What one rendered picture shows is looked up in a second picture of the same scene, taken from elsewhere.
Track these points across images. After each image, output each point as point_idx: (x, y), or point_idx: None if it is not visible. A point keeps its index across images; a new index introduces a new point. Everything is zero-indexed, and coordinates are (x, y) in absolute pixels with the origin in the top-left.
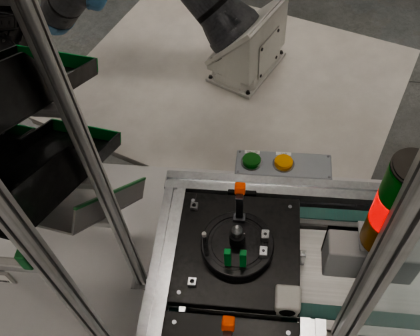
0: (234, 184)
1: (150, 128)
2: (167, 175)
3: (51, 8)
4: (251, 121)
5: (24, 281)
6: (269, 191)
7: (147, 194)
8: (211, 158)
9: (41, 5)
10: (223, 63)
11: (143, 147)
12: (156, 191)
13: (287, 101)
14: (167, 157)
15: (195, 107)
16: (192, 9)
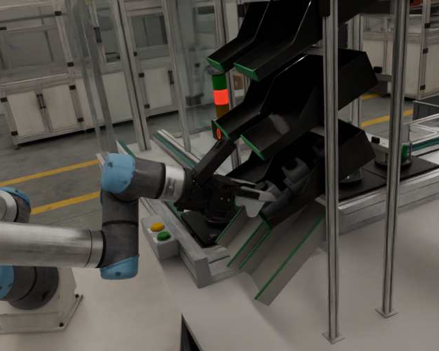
0: (185, 235)
1: (141, 334)
2: (198, 259)
3: (136, 225)
4: (106, 286)
5: (323, 315)
6: (180, 225)
7: (207, 299)
8: (154, 287)
9: (125, 248)
10: (63, 290)
11: (164, 326)
12: (201, 297)
13: (77, 279)
14: (166, 308)
15: (102, 320)
16: (28, 278)
